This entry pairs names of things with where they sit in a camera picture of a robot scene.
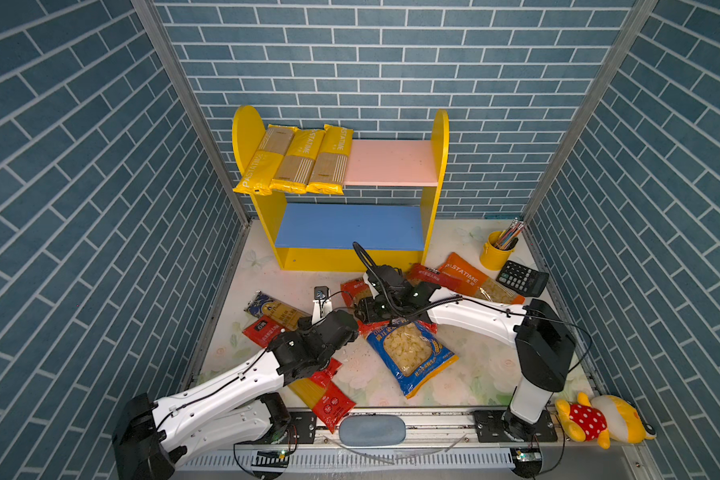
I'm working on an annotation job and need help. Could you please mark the blue macaroni bag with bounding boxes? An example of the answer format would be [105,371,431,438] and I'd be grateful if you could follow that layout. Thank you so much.
[366,323,459,399]

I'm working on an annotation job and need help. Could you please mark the grey oval pad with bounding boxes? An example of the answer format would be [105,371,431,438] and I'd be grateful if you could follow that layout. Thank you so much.
[339,414,406,447]

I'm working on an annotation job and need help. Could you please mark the blue Moli spaghetti bag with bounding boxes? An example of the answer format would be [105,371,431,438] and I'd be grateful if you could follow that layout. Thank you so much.
[244,291,312,331]

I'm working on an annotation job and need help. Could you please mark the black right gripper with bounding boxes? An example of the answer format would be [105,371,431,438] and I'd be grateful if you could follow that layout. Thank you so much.
[349,295,400,323]

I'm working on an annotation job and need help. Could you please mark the black calculator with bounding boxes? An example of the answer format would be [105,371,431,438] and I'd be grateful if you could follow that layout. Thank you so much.
[496,260,549,297]

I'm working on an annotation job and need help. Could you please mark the coloured pens in cup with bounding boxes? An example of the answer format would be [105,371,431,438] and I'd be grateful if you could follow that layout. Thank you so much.
[493,219,525,251]

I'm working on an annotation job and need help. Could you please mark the orange pasta bag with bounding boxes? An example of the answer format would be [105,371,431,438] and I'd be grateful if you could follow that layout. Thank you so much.
[438,253,525,305]

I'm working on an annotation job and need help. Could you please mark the yellow shelf pink blue boards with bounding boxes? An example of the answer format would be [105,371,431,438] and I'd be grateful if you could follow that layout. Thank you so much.
[252,110,450,272]

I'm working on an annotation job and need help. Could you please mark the yellow spaghetti bag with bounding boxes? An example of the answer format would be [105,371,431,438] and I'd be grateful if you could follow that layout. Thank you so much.
[306,124,354,195]
[233,125,298,196]
[269,130,326,194]

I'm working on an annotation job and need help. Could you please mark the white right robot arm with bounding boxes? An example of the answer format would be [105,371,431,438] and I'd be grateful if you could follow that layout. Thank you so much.
[353,242,576,441]

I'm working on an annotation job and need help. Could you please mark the yellow plush toy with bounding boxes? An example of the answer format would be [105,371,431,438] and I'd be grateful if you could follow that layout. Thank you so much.
[555,392,656,450]

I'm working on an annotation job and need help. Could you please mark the red fusilli bag left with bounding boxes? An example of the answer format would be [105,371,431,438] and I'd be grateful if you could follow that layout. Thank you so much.
[340,277,373,308]

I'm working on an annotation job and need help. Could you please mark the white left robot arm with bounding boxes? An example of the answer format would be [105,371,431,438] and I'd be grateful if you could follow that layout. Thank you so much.
[112,310,358,479]

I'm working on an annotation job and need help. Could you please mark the red spaghetti bag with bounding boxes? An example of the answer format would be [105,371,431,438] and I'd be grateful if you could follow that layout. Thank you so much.
[242,316,343,388]
[289,379,355,433]

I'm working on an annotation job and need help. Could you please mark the red fusilli bag right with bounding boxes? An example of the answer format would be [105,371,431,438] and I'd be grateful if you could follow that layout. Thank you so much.
[355,264,454,333]

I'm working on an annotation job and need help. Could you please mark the red fusilli bag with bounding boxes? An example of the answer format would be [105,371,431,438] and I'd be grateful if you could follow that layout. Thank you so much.
[355,264,454,333]
[340,277,373,308]

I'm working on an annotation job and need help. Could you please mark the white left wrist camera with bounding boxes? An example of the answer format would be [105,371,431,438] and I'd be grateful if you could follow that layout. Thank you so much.
[311,286,332,325]

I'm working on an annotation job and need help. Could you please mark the yellow pen cup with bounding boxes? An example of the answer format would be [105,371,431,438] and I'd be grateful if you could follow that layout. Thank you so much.
[480,231,518,271]

